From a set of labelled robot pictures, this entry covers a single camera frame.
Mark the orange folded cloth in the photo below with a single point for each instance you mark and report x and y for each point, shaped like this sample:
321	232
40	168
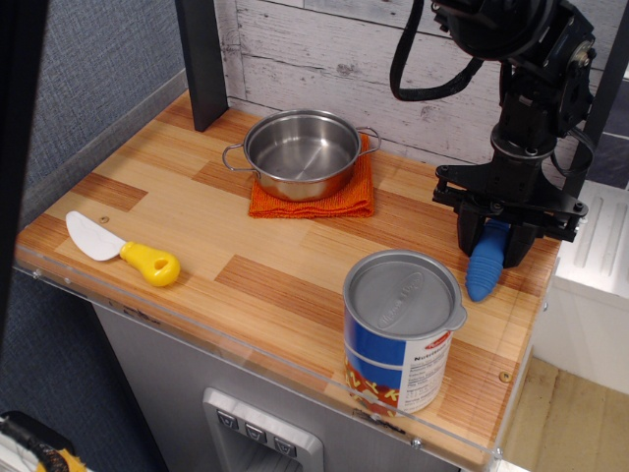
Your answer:
356	199

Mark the dark vertical post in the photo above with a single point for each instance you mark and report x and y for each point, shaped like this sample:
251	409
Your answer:
202	53
608	122

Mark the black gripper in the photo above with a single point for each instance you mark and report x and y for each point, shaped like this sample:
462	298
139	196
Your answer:
513	190

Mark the yellow and black object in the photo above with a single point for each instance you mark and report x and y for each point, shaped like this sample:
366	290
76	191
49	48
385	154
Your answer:
29	445

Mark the dark vertical post left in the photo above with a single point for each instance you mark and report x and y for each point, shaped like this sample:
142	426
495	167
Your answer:
202	53

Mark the toy fridge dispenser panel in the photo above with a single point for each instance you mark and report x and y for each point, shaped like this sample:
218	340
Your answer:
249	439

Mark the stainless steel pot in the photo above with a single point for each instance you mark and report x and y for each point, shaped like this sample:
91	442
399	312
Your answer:
302	155

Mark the dark vertical post right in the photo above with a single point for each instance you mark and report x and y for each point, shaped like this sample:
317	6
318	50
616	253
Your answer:
608	122

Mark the clear acrylic guard rail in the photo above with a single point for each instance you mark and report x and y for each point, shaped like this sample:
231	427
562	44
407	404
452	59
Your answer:
255	312

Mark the white toy sink unit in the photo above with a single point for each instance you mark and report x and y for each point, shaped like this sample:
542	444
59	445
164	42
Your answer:
583	326

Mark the blue handled metal fork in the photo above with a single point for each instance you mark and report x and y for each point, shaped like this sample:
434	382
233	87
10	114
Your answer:
486	262

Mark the blue labelled soup can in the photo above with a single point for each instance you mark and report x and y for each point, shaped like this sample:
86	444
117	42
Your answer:
401	310

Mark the yellow handled white toy knife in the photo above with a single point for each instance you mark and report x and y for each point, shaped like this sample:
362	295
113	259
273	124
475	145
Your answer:
159	268

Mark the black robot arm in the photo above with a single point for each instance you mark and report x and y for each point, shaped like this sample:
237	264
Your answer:
545	50

